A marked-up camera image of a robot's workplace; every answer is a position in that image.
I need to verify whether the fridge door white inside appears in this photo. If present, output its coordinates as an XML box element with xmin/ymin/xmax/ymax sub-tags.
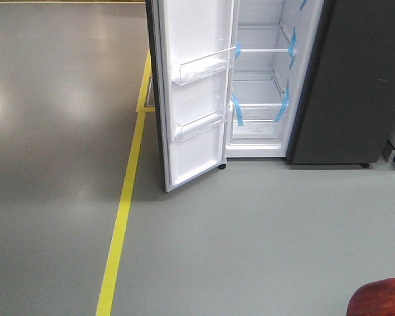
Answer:
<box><xmin>145</xmin><ymin>1</ymin><xmax>239</xmax><ymax>192</ymax></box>

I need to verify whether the clear door bin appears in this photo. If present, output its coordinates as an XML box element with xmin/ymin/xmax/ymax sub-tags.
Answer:
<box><xmin>171</xmin><ymin>46</ymin><xmax>236</xmax><ymax>86</ymax></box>
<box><xmin>173</xmin><ymin>108</ymin><xmax>227</xmax><ymax>141</ymax></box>

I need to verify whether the clear lower door bin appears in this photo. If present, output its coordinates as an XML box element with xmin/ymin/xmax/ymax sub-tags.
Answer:
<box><xmin>173</xmin><ymin>108</ymin><xmax>227</xmax><ymax>141</ymax></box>

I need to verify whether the red yellow apple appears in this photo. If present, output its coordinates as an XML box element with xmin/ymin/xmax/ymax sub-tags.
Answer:
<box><xmin>346</xmin><ymin>278</ymin><xmax>395</xmax><ymax>315</ymax></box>

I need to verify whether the dark grey fridge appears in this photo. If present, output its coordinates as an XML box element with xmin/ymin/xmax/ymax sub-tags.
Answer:
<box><xmin>226</xmin><ymin>1</ymin><xmax>395</xmax><ymax>165</ymax></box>

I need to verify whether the clear upper door bin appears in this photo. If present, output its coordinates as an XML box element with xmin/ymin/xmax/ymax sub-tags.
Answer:
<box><xmin>171</xmin><ymin>46</ymin><xmax>236</xmax><ymax>86</ymax></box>

